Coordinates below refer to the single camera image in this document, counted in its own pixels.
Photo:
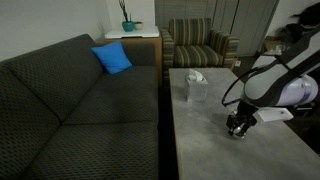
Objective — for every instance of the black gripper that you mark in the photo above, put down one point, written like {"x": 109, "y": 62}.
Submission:
{"x": 246, "y": 113}

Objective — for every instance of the silver bottle lid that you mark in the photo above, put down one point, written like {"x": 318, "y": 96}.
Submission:
{"x": 238, "y": 133}

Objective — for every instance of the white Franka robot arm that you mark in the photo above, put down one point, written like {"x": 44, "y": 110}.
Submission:
{"x": 283, "y": 86}

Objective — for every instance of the grey tissue box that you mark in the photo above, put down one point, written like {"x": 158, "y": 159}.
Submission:
{"x": 196, "y": 91}

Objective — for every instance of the white tissue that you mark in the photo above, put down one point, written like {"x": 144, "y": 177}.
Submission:
{"x": 195, "y": 77}

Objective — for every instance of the white plastic bag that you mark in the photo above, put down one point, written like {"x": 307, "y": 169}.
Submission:
{"x": 275, "y": 51}

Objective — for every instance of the striped armchair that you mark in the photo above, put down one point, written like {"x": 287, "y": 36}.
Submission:
{"x": 195, "y": 53}

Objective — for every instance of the brown cardboard box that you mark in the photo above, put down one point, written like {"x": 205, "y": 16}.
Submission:
{"x": 269, "y": 42}

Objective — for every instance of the grey closet doors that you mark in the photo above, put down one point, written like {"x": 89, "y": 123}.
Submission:
{"x": 248, "y": 20}

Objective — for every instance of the dark clutter pile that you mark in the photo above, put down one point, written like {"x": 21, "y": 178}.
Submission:
{"x": 300, "y": 28}

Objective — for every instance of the wooden side table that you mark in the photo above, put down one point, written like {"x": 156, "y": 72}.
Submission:
{"x": 146, "y": 45}

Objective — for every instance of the window blinds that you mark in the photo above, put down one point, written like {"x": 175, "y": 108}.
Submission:
{"x": 183, "y": 10}

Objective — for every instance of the small white plant pot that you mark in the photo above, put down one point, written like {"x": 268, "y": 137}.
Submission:
{"x": 138, "y": 25}

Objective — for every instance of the blue cushion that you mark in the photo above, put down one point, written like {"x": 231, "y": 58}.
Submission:
{"x": 112, "y": 58}

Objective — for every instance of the teal pot with plant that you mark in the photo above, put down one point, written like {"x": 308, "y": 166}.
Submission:
{"x": 128, "y": 26}

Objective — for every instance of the dark grey sofa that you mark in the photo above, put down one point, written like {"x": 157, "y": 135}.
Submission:
{"x": 66, "y": 110}

